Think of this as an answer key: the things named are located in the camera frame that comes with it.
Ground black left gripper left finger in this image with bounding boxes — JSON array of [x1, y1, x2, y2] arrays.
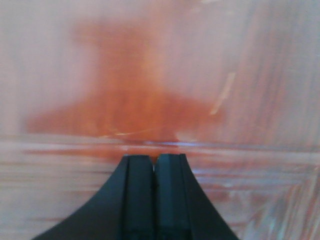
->
[[35, 155, 155, 240]]

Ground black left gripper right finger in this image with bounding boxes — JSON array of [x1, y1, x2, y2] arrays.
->
[[154, 153, 238, 240]]

